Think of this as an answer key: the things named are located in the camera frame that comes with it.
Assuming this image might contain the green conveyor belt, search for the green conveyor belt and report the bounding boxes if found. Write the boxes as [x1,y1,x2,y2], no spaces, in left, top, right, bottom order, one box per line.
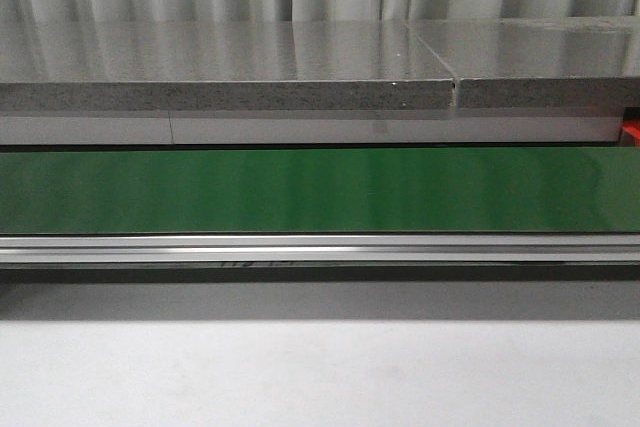
[1,147,639,234]

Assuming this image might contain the white base panel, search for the white base panel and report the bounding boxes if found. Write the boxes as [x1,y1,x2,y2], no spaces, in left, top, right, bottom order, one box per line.
[1,108,623,146]

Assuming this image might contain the grey stone slab right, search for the grey stone slab right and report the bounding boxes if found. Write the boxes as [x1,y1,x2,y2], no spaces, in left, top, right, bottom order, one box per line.
[408,16,639,111]

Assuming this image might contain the grey stone slab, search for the grey stone slab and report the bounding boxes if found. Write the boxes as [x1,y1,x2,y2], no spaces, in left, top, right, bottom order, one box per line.
[408,16,639,111]
[1,21,453,112]

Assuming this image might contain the grey stone slab left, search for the grey stone slab left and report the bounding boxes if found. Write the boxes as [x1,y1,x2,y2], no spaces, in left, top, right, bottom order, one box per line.
[1,21,453,112]

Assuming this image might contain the red plastic tray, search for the red plastic tray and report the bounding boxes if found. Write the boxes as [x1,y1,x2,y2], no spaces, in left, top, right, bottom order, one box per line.
[620,119,640,147]

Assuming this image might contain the aluminium conveyor frame rail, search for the aluminium conveyor frame rail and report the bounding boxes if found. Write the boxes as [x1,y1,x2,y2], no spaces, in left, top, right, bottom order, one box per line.
[1,234,639,265]

